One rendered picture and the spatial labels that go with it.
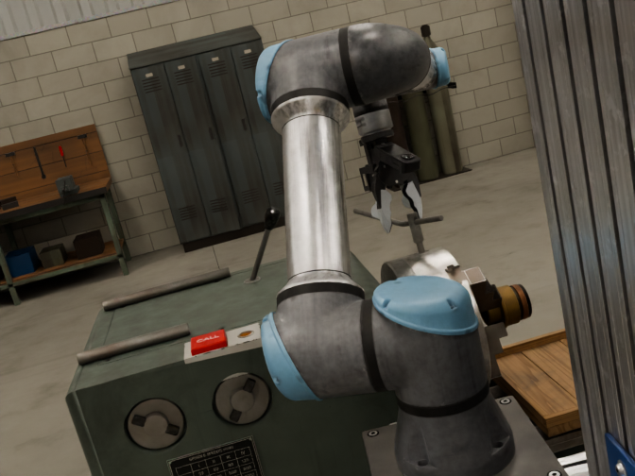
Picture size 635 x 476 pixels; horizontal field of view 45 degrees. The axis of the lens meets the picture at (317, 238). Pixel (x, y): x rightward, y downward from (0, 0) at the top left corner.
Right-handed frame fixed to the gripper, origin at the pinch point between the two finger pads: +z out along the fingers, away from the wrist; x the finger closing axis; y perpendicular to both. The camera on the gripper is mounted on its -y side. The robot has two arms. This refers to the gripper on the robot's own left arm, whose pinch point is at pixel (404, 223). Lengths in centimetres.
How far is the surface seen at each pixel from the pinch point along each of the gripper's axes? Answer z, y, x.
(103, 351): 6, 1, 67
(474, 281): 13.7, -15.7, -2.3
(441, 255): 7.6, -9.7, -0.4
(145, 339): 6, -2, 59
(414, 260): 7.2, -6.7, 4.3
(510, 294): 19.5, -11.6, -13.3
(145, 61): -172, 575, -125
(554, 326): 89, 172, -181
